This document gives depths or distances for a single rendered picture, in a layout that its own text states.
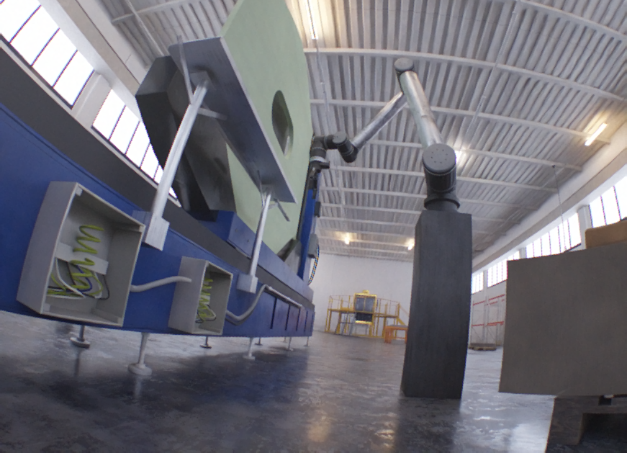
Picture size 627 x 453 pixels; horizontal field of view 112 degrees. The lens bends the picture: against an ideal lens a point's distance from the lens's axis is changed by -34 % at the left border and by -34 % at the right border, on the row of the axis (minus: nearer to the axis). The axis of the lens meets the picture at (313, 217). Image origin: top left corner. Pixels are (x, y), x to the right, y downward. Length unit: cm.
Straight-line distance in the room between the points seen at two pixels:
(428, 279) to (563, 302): 93
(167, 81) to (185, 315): 102
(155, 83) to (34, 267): 103
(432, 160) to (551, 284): 103
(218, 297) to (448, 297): 120
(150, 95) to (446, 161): 153
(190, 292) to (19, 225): 78
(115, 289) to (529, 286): 125
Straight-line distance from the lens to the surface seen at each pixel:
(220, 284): 163
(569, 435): 110
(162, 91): 150
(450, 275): 181
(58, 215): 81
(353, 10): 940
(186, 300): 136
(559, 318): 105
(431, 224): 187
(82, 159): 100
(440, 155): 182
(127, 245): 102
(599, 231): 179
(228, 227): 188
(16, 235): 87
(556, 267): 108
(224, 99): 150
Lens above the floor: 32
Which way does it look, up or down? 20 degrees up
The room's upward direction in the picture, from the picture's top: 9 degrees clockwise
